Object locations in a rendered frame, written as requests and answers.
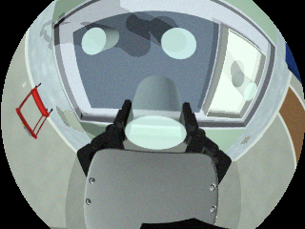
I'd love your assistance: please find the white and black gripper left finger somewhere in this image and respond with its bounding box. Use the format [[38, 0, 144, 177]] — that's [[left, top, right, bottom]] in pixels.
[[77, 99, 132, 177]]

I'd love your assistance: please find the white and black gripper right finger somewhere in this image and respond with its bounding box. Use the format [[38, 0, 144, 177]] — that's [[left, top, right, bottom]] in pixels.
[[182, 102, 232, 185]]

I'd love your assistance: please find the clear glass jar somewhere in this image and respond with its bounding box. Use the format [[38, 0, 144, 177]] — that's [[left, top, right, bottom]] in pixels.
[[161, 28, 196, 59], [232, 72, 257, 100], [82, 28, 119, 55], [125, 75, 187, 150]]

